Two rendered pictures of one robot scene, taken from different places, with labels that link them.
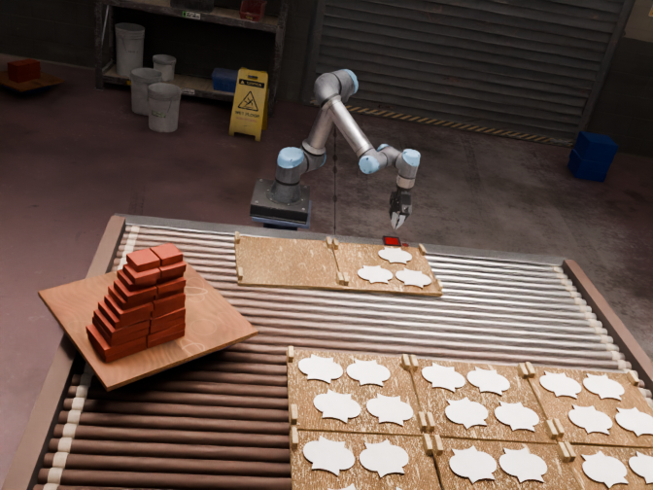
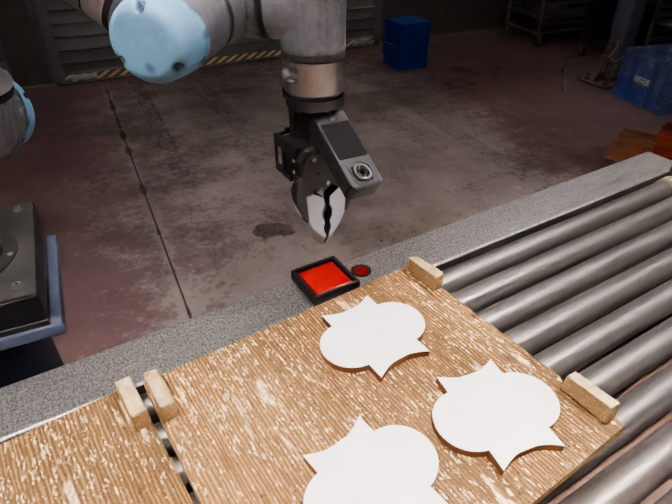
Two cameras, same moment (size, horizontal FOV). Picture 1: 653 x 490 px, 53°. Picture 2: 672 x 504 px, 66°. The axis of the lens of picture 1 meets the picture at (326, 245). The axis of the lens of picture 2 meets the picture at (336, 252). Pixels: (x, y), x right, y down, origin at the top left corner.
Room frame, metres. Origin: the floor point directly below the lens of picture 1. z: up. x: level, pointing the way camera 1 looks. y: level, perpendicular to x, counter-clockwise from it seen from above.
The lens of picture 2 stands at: (2.03, -0.08, 1.41)
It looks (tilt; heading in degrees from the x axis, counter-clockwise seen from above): 35 degrees down; 339
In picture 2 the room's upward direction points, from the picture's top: straight up
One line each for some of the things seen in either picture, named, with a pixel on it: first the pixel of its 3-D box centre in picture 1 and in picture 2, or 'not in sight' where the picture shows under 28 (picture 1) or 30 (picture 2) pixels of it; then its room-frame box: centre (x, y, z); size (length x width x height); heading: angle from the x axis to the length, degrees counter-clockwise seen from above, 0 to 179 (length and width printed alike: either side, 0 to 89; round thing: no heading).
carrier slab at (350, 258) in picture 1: (385, 267); (374, 407); (2.36, -0.26, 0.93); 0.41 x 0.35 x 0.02; 103
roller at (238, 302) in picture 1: (369, 314); not in sight; (2.05, -0.21, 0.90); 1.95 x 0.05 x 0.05; 100
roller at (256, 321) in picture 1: (373, 331); not in sight; (1.95, -0.23, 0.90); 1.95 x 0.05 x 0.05; 100
